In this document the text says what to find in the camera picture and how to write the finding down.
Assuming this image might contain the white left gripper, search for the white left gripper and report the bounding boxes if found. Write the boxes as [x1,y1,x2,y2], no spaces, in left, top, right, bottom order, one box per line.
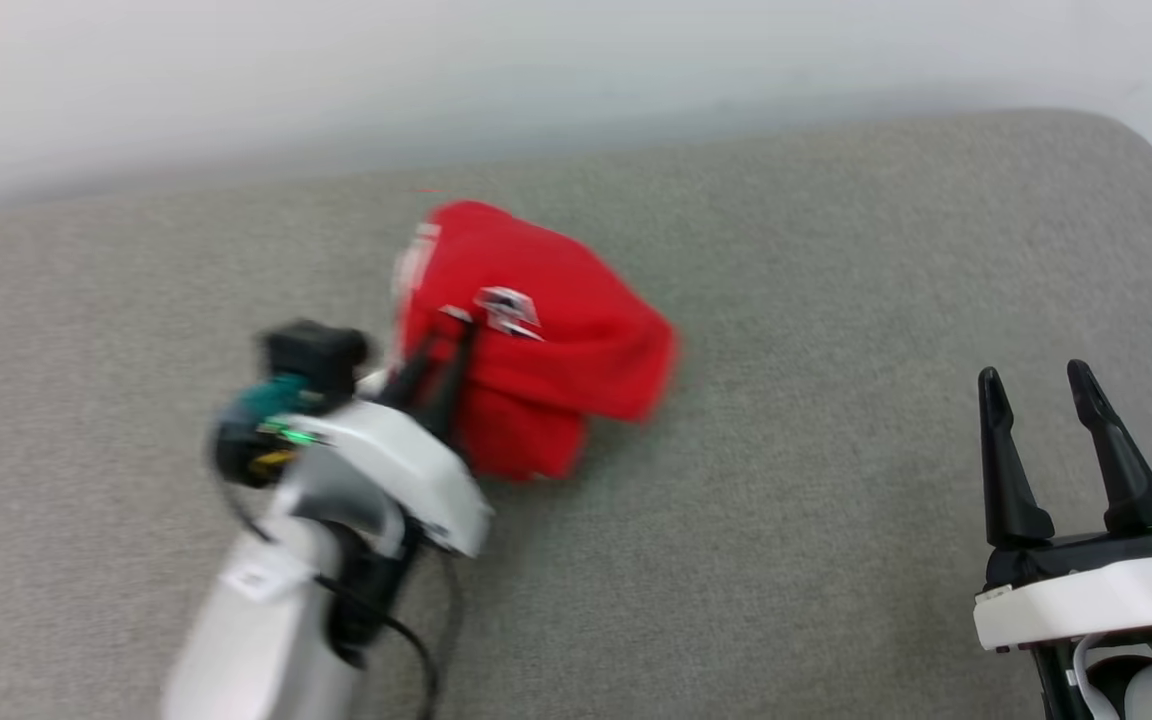
[281,312,494,559]

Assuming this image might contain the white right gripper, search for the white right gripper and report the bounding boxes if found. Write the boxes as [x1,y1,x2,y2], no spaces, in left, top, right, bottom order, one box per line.
[973,359,1152,656]

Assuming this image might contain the red basketball jersey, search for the red basketball jersey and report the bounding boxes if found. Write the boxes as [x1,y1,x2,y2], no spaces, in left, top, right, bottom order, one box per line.
[391,198,679,483]

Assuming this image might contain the grey fabric sofa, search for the grey fabric sofa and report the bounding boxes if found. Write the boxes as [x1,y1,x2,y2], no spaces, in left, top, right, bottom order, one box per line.
[0,108,1152,720]

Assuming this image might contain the green left camera connector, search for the green left camera connector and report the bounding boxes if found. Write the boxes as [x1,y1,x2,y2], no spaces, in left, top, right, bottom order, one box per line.
[231,372,322,426]

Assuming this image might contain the thin black left cable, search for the thin black left cable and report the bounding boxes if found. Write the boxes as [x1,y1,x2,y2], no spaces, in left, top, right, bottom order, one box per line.
[221,480,467,720]

